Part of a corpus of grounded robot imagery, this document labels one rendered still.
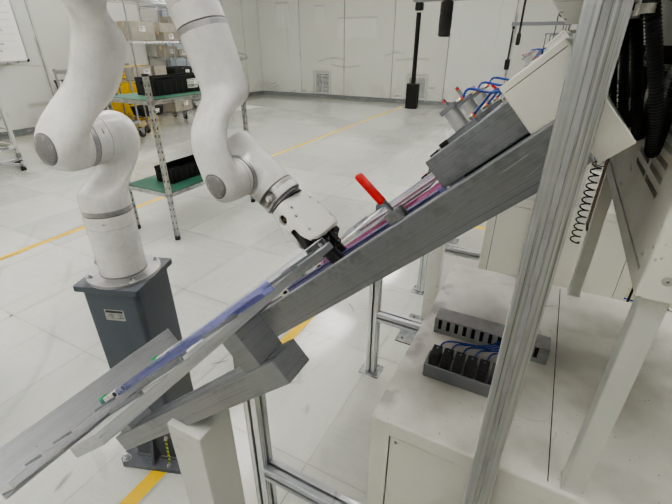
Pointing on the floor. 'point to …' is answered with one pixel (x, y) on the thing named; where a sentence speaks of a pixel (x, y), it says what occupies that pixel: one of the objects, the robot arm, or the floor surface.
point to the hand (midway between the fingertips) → (340, 256)
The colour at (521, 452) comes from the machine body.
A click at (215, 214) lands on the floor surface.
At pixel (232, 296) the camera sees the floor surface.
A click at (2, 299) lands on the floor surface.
